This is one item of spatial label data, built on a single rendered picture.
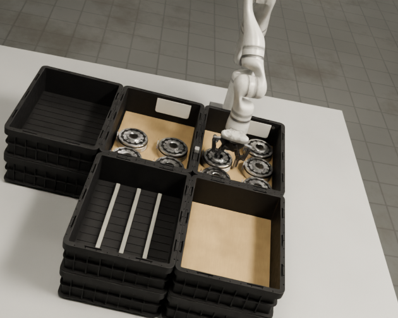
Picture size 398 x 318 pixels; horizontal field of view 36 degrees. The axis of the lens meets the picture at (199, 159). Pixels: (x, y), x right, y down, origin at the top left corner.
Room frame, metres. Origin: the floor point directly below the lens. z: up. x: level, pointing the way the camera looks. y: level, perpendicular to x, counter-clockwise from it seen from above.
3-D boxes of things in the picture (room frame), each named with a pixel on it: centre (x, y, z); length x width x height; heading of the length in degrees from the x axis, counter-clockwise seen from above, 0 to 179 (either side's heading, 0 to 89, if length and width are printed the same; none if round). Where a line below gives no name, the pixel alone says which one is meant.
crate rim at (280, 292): (1.29, -0.15, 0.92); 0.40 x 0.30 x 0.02; 3
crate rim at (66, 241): (1.27, 0.15, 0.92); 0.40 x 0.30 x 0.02; 3
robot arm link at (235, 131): (1.67, -0.09, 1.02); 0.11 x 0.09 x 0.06; 179
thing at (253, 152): (1.80, -0.20, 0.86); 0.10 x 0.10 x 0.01
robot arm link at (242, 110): (1.68, -0.08, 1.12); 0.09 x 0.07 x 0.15; 105
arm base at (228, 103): (2.11, -0.08, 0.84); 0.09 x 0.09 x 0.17; 13
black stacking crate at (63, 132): (1.65, 0.47, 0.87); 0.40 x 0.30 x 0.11; 3
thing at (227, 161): (1.68, -0.06, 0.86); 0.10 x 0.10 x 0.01
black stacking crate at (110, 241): (1.27, 0.15, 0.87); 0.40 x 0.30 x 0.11; 3
